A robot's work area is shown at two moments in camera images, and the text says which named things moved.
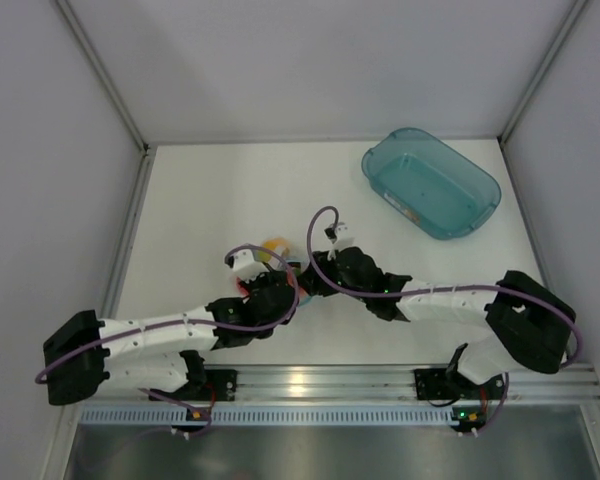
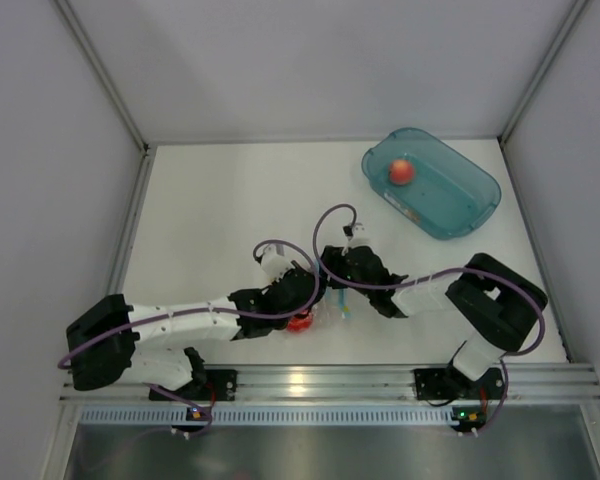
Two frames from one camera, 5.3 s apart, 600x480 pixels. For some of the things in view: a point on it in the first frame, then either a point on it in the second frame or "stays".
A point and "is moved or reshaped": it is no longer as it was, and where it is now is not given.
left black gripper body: (254, 286) stays
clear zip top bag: (284, 249) is moved or reshaped
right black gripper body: (330, 267) stays
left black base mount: (224, 382) stays
